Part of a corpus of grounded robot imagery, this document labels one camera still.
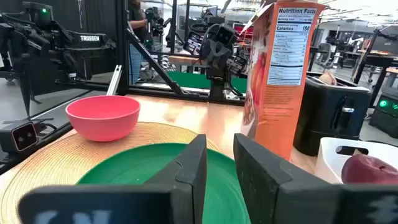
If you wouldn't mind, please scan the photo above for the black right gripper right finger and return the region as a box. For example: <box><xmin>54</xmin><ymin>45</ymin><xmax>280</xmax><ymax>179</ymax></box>
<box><xmin>233</xmin><ymin>133</ymin><xmax>398</xmax><ymax>224</ymax></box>

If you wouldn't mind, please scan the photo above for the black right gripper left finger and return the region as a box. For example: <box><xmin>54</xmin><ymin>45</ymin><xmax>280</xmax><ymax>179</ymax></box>
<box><xmin>18</xmin><ymin>134</ymin><xmax>208</xmax><ymax>224</ymax></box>

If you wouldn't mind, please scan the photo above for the orange cereal box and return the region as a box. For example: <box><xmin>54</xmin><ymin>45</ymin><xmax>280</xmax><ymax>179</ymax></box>
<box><xmin>241</xmin><ymin>0</ymin><xmax>327</xmax><ymax>161</ymax></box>

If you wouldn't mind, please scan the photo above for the red apple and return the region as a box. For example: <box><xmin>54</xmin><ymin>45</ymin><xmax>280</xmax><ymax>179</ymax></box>
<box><xmin>341</xmin><ymin>154</ymin><xmax>398</xmax><ymax>185</ymax></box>

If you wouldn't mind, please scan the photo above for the beige bagel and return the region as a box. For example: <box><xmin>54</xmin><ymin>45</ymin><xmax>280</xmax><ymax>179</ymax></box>
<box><xmin>318</xmin><ymin>72</ymin><xmax>338</xmax><ymax>86</ymax></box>

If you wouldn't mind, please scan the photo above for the green floor mat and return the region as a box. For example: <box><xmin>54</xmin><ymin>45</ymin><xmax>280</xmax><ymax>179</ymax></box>
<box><xmin>167</xmin><ymin>70</ymin><xmax>248</xmax><ymax>94</ymax></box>

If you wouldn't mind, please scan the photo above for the green plastic plate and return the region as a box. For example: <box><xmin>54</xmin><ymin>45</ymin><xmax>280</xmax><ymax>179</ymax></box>
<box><xmin>76</xmin><ymin>142</ymin><xmax>251</xmax><ymax>224</ymax></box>

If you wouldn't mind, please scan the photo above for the white plastic bin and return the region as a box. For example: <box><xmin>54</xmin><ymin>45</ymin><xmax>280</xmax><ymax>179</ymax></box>
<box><xmin>314</xmin><ymin>136</ymin><xmax>398</xmax><ymax>185</ymax></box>

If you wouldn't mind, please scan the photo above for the round woven straw placemat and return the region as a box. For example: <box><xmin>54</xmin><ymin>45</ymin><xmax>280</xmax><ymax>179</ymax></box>
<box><xmin>0</xmin><ymin>121</ymin><xmax>220</xmax><ymax>224</ymax></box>

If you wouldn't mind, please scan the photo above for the person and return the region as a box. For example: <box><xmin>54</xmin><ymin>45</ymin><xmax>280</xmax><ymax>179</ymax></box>
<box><xmin>127</xmin><ymin>0</ymin><xmax>149</xmax><ymax>85</ymax></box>

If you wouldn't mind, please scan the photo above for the red plastic bowl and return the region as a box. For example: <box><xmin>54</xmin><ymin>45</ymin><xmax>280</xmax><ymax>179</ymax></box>
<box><xmin>65</xmin><ymin>95</ymin><xmax>141</xmax><ymax>142</ymax></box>

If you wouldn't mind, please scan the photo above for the black toaster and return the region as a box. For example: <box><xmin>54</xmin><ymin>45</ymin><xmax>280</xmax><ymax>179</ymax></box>
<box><xmin>292</xmin><ymin>72</ymin><xmax>373</xmax><ymax>157</ymax></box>

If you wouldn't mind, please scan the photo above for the black box with green light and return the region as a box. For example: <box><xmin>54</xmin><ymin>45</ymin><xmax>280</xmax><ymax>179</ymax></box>
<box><xmin>368</xmin><ymin>92</ymin><xmax>398</xmax><ymax>139</ymax></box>

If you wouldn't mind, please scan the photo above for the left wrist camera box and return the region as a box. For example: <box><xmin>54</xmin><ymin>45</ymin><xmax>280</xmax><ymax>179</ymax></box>
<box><xmin>214</xmin><ymin>24</ymin><xmax>239</xmax><ymax>46</ymax></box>

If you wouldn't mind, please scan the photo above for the black aluminium table frame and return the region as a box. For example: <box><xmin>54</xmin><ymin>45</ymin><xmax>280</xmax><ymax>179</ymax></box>
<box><xmin>0</xmin><ymin>0</ymin><xmax>249</xmax><ymax>175</ymax></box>

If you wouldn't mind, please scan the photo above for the black table-level camera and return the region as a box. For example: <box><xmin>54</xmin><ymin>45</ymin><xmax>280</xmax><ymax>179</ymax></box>
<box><xmin>0</xmin><ymin>119</ymin><xmax>40</xmax><ymax>154</ymax></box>

